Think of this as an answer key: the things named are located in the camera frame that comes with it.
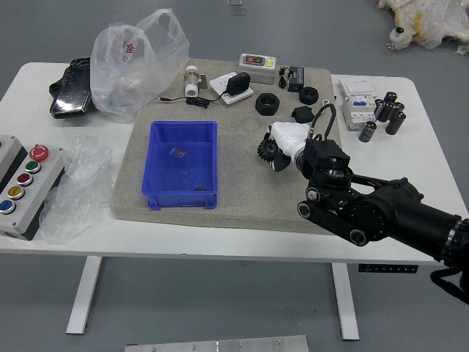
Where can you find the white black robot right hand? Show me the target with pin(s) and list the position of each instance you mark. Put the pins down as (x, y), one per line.
(289, 133)

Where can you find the black steel gear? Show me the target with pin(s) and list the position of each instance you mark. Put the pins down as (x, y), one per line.
(268, 151)

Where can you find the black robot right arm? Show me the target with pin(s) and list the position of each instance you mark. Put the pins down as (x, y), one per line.
(384, 216)

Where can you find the big black nut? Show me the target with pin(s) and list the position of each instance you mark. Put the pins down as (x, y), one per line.
(267, 103)

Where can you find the small black nut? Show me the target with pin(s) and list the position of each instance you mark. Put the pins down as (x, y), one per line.
(309, 94)

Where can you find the blue plastic box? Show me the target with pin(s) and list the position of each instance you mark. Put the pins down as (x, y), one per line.
(179, 172)

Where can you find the grey control box coloured buttons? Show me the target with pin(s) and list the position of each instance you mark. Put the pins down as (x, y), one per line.
(25, 183)

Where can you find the black module green terminals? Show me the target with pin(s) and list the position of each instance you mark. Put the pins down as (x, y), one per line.
(296, 78)

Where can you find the black power adapter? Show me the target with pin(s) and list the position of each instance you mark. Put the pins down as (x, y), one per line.
(238, 83)

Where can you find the white circuit breaker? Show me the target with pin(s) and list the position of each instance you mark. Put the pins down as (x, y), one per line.
(357, 99)

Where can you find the grey-brown foam mat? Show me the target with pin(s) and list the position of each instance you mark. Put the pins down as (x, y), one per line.
(238, 198)

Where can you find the small black part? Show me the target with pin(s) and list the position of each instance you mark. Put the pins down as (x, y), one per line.
(200, 189)

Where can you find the large black cylindrical capacitor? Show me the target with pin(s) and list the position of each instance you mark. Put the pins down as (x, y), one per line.
(396, 122)

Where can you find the brass valve white fittings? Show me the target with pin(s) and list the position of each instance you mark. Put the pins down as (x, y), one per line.
(192, 81)

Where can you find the small clear plastic piece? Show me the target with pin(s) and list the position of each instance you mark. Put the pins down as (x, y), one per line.
(178, 152)

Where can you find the translucent white plastic bag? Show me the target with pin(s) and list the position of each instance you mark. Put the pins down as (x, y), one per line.
(139, 66)

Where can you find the black table control panel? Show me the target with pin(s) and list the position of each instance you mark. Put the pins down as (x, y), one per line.
(388, 268)

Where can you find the plush toy in plastic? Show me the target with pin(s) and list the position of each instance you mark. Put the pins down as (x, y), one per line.
(425, 22)

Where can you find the white table leg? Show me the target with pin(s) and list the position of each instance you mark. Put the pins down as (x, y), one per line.
(84, 293)
(346, 300)

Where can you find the crumpled clear plastic wrap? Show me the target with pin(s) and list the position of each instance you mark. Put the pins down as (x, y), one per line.
(77, 183)

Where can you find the black plastic tray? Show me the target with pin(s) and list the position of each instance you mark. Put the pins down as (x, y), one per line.
(71, 93)

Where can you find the grey switch box red green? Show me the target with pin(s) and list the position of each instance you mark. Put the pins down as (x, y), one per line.
(256, 69)

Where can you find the small metal floor bracket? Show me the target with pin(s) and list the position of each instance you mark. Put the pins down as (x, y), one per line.
(236, 7)

